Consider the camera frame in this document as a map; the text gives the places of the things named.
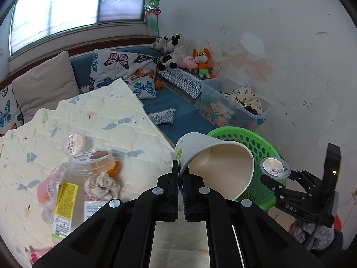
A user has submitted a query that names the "butterfly pillow left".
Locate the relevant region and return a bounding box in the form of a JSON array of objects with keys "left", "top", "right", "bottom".
[{"left": 0, "top": 84, "right": 24, "bottom": 137}]

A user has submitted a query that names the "cow plush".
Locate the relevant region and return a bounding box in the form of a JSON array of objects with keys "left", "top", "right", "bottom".
[{"left": 157, "top": 33, "right": 185, "bottom": 71}]

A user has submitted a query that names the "white quilted table cloth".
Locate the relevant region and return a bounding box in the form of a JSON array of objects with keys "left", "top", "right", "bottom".
[{"left": 0, "top": 77, "right": 210, "bottom": 268}]

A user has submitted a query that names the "blue white milk carton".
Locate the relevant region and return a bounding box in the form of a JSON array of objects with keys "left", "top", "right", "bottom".
[{"left": 83, "top": 201, "right": 107, "bottom": 221}]

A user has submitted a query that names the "green plastic basket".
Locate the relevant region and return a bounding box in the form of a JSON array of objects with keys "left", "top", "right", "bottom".
[{"left": 207, "top": 126, "right": 281, "bottom": 212}]

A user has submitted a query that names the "pink pig plush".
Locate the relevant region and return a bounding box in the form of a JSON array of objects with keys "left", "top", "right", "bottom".
[{"left": 178, "top": 54, "right": 198, "bottom": 74}]

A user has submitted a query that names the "butterfly pillow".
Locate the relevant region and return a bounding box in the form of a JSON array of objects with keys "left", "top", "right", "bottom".
[
  {"left": 0, "top": 84, "right": 24, "bottom": 137},
  {"left": 88, "top": 50, "right": 158, "bottom": 100}
]

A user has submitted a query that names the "pinwheel toy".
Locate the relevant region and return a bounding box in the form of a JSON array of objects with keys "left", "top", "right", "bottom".
[{"left": 144, "top": 0, "right": 162, "bottom": 36}]

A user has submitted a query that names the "beige cushion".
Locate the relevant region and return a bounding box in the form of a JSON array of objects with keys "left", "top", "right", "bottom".
[{"left": 12, "top": 51, "right": 80, "bottom": 123}]

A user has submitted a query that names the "butterfly pillow right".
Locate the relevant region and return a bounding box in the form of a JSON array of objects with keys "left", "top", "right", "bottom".
[{"left": 88, "top": 50, "right": 158, "bottom": 100}]

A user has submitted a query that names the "clear lidded container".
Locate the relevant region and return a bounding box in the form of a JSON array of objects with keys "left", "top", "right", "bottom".
[{"left": 68, "top": 149, "right": 115, "bottom": 176}]

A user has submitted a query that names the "window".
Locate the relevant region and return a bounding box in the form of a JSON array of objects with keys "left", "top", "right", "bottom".
[{"left": 10, "top": 0, "right": 145, "bottom": 54}]

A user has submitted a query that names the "orange fox plush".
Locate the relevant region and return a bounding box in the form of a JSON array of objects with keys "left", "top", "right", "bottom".
[{"left": 190, "top": 48, "right": 215, "bottom": 79}]

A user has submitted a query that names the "clear plastic bag pink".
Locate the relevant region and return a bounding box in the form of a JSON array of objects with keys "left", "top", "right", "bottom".
[{"left": 37, "top": 163, "right": 68, "bottom": 224}]

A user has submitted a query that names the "grey plush toy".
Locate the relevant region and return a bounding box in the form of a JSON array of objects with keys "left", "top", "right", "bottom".
[{"left": 149, "top": 35, "right": 169, "bottom": 51}]

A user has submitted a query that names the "pink snack wrapper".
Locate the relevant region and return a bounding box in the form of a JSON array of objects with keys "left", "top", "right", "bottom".
[{"left": 26, "top": 247, "right": 52, "bottom": 265}]

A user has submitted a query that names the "clear bottle yellow label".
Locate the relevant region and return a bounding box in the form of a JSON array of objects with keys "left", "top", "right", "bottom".
[{"left": 52, "top": 170, "right": 85, "bottom": 244}]

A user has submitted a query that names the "small pudding cup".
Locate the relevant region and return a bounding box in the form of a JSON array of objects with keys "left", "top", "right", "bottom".
[{"left": 260, "top": 157, "right": 291, "bottom": 180}]

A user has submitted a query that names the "patterned folded cloth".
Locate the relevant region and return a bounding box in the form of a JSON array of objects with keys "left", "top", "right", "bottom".
[{"left": 158, "top": 68, "right": 202, "bottom": 99}]

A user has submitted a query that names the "blue sofa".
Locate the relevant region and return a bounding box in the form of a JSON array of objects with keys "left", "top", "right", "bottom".
[{"left": 70, "top": 53, "right": 214, "bottom": 144}]

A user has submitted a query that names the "grey gloved right hand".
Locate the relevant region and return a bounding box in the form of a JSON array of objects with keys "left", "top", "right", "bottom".
[{"left": 289, "top": 220, "right": 335, "bottom": 250}]

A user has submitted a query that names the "clear storage bin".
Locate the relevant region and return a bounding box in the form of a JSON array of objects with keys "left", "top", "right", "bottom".
[{"left": 200, "top": 78, "right": 271, "bottom": 130}]

